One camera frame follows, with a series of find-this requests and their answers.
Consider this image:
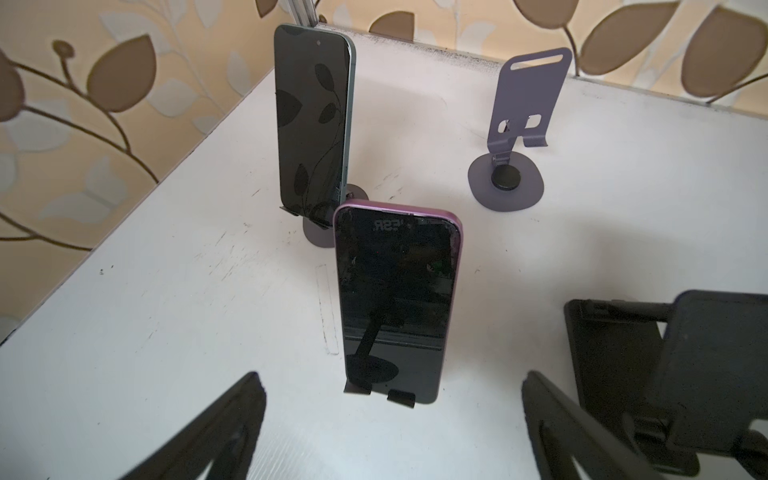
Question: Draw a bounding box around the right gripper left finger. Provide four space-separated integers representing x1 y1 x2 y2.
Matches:
124 371 267 479

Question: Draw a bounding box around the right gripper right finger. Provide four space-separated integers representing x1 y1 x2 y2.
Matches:
521 371 663 479

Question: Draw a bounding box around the black square stand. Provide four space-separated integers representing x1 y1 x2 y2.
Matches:
564 290 767 479

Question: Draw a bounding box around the black phone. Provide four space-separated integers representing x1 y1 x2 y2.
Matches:
333 200 463 407
274 24 356 228

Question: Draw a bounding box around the grey round stand left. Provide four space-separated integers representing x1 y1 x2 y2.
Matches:
302 183 369 248

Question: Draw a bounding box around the grey round stand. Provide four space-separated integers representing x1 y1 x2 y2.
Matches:
302 183 369 248
468 47 573 212

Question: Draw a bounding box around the grey round stand far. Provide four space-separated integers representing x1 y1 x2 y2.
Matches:
468 47 573 212

